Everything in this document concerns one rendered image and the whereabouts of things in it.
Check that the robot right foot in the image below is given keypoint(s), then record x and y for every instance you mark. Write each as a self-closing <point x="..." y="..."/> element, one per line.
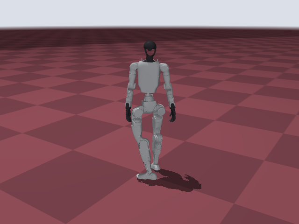
<point x="155" y="167"/>

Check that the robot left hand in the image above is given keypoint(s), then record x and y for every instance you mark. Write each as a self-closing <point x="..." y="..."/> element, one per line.
<point x="128" y="112"/>

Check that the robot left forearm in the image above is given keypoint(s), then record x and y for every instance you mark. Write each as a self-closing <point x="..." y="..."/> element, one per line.
<point x="129" y="97"/>

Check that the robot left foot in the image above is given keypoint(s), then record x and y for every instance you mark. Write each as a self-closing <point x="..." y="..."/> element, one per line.
<point x="153" y="176"/>

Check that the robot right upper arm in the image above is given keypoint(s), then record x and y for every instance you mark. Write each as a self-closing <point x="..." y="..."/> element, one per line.
<point x="166" y="75"/>

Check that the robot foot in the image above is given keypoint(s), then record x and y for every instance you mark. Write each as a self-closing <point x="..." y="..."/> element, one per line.
<point x="153" y="176"/>
<point x="155" y="167"/>

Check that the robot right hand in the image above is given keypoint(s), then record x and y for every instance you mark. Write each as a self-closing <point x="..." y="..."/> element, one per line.
<point x="173" y="113"/>

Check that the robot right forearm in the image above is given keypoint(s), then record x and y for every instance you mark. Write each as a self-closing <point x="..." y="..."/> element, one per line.
<point x="170" y="96"/>

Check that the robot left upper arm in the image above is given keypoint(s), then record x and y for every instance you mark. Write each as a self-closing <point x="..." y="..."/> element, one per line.
<point x="132" y="75"/>

